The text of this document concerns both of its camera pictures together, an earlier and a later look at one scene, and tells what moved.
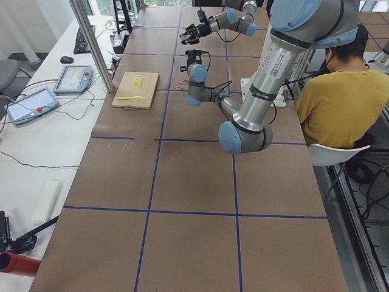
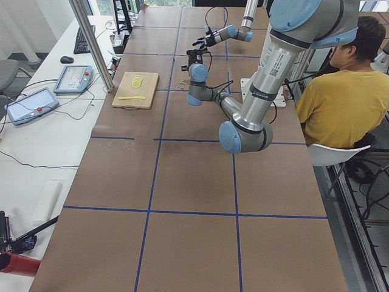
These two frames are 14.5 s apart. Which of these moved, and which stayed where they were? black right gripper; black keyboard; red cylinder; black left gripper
Moved: black right gripper
Stayed: black left gripper; red cylinder; black keyboard
